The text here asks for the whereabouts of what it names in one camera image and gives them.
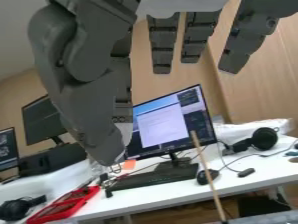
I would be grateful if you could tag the black keyboard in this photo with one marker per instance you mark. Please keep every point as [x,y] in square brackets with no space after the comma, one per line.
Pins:
[151,178]

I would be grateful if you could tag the black mouse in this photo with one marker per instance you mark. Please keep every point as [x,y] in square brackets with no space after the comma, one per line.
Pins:
[207,176]

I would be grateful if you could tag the red tray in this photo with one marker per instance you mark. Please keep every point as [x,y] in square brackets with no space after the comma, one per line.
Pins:
[82,196]
[48,213]

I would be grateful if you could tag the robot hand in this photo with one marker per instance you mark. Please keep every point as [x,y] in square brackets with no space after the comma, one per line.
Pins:
[80,83]

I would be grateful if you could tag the thin stick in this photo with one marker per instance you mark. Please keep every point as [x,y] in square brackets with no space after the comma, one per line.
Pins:
[208,173]

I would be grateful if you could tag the dark computer screen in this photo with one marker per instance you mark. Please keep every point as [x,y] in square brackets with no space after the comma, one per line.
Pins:
[42,121]

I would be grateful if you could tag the lit computer screen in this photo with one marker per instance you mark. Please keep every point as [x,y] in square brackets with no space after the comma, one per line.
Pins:
[168,123]

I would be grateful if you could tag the black case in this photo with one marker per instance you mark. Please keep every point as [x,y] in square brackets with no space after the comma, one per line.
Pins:
[54,160]

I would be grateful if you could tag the white padded desk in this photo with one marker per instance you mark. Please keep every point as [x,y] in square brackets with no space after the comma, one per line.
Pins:
[44,183]

